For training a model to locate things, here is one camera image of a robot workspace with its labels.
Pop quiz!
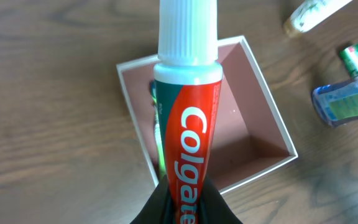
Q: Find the white box with pink interior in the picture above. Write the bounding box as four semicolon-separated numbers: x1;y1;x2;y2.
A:
117;36;298;194

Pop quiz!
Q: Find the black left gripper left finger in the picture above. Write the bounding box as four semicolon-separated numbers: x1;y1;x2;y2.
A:
131;175;175;224

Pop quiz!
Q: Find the green white toothbrush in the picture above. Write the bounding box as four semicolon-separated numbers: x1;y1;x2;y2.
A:
149;80;166;179

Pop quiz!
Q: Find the red Colgate toothpaste tube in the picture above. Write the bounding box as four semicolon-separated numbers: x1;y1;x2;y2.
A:
154;0;223;223

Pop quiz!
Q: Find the white lotion tube with leaves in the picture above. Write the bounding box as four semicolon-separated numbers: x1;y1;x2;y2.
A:
283;0;352;37

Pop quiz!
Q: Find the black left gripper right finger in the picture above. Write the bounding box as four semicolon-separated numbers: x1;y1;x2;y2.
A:
198;176;242;224

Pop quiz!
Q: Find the clear foam pump bottle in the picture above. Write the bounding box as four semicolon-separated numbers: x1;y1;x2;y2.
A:
311;77;358;127

